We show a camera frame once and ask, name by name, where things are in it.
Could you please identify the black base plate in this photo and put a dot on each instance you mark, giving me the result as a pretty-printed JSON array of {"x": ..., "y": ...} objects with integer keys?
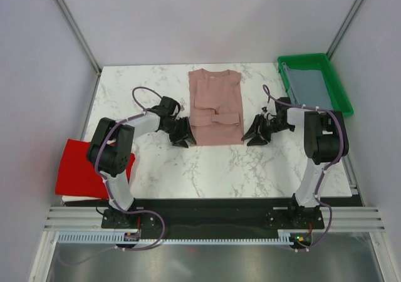
[{"x": 207, "y": 218}]

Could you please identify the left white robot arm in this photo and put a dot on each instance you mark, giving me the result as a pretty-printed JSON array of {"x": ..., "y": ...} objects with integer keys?
[{"x": 110, "y": 151}]

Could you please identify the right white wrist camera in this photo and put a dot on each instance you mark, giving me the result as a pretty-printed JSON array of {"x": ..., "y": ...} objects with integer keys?
[{"x": 266, "y": 114}]

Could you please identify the grey blue folded shirt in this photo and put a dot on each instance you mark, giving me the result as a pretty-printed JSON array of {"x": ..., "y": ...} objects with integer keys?
[{"x": 307, "y": 87}]

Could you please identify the aluminium front rail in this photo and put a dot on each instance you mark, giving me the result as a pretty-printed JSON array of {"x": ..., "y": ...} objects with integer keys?
[{"x": 358, "y": 219}]

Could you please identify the red folded t shirt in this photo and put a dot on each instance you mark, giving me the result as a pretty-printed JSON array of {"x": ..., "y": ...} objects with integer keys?
[{"x": 75, "y": 175}]

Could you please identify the light blue cable duct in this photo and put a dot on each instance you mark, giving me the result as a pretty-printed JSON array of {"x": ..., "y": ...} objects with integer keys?
[{"x": 93, "y": 237}]

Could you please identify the right aluminium corner post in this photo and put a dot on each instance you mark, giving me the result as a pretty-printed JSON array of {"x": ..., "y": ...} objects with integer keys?
[{"x": 344, "y": 27}]

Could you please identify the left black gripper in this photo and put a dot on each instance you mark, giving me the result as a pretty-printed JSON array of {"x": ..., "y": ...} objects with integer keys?
[{"x": 178, "y": 140}]

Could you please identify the pink t shirt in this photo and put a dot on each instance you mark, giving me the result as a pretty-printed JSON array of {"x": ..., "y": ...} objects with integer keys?
[{"x": 216, "y": 112}]

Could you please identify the green plastic bin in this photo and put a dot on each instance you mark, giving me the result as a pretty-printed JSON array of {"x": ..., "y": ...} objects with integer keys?
[{"x": 319, "y": 61}]

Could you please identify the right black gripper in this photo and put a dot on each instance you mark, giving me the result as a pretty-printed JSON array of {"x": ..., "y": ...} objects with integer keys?
[{"x": 259, "y": 121}]

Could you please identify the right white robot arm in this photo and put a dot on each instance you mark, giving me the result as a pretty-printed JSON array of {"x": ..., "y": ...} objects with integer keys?
[{"x": 325, "y": 142}]

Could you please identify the left aluminium corner post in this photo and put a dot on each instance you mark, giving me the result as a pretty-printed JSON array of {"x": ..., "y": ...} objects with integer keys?
[{"x": 77, "y": 33}]

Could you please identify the aluminium corner post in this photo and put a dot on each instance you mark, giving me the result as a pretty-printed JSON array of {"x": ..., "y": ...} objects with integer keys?
[
  {"x": 344, "y": 27},
  {"x": 77, "y": 33}
]

